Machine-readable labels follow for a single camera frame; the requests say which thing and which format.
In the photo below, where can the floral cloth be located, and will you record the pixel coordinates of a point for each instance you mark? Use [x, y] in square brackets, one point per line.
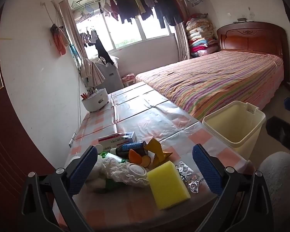
[111, 59]

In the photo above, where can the cream plastic bin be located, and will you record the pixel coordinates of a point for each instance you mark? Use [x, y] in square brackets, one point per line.
[232, 128]

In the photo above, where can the bundle of chopsticks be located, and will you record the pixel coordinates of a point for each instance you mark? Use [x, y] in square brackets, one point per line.
[87, 94]

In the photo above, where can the beige curtain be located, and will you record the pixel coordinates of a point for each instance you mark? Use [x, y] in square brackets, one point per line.
[71, 29]
[182, 38]

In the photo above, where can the window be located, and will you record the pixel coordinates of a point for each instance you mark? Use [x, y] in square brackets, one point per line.
[125, 33]

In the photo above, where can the pleated striped cloth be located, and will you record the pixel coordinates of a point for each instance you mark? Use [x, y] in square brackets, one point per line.
[91, 73]

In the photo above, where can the bunch of clothes hangers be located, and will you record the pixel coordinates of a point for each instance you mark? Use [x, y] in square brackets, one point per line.
[87, 13]

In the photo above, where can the white utensil container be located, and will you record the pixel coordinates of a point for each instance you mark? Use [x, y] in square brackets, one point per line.
[96, 104]

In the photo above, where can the green plastic bag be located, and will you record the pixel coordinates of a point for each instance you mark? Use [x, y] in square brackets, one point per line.
[113, 186]

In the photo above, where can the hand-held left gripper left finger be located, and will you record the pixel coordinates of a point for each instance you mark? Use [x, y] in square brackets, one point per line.
[83, 171]

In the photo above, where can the white red medicine box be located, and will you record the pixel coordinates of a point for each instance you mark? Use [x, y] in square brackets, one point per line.
[116, 139]

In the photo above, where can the person's grey trouser leg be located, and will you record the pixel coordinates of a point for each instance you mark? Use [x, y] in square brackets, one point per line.
[278, 178]

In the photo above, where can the yellow brown wrapper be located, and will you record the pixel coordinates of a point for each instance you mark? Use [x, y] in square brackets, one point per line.
[157, 149]

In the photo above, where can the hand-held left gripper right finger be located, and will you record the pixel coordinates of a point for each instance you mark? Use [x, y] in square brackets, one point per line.
[206, 168]

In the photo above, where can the yellow sponge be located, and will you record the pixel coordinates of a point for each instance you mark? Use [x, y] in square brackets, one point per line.
[166, 186]

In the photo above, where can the stack of folded quilts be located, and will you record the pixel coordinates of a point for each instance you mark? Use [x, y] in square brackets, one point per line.
[200, 36]

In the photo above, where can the green white tissue packet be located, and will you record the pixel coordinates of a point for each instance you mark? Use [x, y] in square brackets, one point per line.
[111, 156]

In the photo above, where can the orange hanging cloth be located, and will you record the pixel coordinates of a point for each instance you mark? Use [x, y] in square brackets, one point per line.
[60, 41]

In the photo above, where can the orange peel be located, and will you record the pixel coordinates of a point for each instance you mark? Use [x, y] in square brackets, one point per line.
[134, 155]
[145, 161]

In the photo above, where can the row of hanging clothes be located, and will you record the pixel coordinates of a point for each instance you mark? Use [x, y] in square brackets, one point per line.
[140, 4]

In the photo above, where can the small grey box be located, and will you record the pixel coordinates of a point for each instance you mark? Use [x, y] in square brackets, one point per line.
[243, 20]

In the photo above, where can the grey washing machine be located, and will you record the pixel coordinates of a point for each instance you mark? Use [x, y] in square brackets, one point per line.
[112, 77]

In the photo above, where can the white wall socket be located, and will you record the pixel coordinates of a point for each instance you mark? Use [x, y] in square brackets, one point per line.
[72, 140]

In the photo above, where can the bed with striped cover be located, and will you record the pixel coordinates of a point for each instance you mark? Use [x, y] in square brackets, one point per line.
[207, 82]

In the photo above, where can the hanging sock rack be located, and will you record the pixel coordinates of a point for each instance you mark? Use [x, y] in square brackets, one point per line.
[89, 36]

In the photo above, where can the black hanging garment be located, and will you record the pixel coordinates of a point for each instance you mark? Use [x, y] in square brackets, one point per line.
[102, 52]

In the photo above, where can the dark blue tube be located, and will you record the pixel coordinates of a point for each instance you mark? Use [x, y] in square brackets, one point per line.
[133, 147]

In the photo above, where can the silver blister pack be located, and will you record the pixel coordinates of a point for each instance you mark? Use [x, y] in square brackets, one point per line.
[188, 176]

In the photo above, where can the white plastic bag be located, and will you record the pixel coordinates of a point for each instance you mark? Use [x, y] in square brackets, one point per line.
[98, 166]

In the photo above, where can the wooden headboard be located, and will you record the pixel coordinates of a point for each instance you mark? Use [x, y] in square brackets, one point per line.
[253, 38]

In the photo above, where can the pink basket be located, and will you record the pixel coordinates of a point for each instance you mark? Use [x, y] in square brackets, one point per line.
[128, 79]

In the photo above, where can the dark red door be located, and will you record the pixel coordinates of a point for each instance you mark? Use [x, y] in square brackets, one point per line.
[4, 137]

